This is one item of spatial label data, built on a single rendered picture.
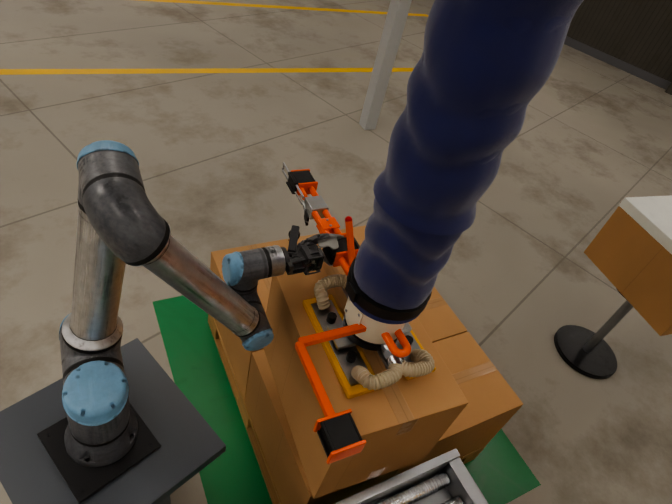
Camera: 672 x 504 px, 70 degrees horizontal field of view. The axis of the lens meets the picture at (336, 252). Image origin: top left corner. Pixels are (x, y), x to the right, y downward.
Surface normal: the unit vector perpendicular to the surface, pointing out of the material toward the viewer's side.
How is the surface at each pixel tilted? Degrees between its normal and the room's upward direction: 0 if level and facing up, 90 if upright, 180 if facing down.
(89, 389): 8
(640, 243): 90
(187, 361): 0
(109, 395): 7
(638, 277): 90
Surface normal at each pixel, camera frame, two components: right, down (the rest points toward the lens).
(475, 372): 0.20, -0.72
